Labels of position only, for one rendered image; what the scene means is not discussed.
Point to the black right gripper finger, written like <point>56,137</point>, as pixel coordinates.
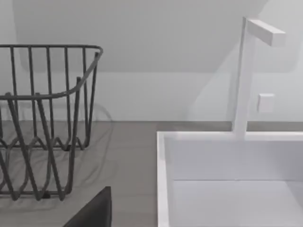
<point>97,212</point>

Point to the white sink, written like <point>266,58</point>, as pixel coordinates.
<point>213,160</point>

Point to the tall white tap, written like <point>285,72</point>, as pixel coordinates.
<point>243,82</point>

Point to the small white tap lever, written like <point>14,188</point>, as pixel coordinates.
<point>266,103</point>

